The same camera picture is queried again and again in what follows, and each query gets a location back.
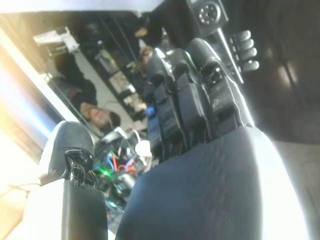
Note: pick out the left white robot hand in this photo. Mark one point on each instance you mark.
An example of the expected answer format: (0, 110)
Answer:
(200, 195)

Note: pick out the handheld controller with keypad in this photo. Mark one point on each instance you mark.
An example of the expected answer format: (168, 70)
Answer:
(208, 13)

